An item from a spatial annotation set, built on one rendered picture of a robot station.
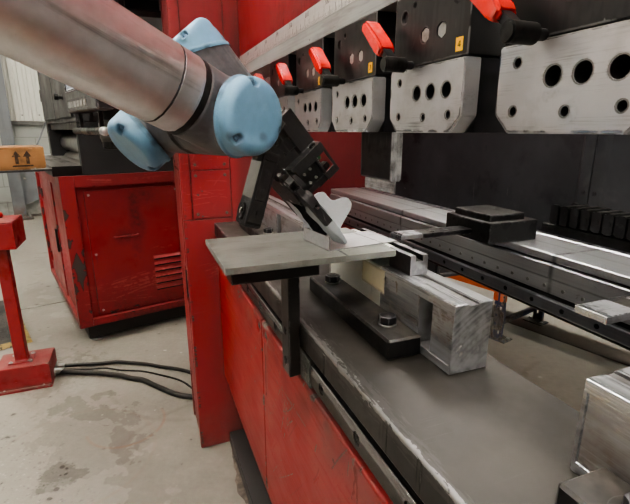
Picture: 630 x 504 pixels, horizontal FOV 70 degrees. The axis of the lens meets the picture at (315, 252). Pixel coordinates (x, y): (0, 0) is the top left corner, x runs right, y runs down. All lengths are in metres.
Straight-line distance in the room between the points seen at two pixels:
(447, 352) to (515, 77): 0.33
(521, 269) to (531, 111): 0.45
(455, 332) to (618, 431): 0.21
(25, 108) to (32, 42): 7.04
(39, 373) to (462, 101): 2.30
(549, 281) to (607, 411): 0.39
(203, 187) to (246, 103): 1.12
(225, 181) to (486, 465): 1.25
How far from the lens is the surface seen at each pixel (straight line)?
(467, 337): 0.61
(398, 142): 0.72
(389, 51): 0.62
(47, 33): 0.38
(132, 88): 0.41
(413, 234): 0.79
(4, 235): 2.32
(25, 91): 7.46
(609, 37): 0.42
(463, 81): 0.53
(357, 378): 0.59
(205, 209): 1.55
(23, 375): 2.55
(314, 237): 0.72
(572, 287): 0.80
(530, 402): 0.60
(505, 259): 0.88
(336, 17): 0.85
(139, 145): 0.54
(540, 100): 0.45
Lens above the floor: 1.18
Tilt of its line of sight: 15 degrees down
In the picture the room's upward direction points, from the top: straight up
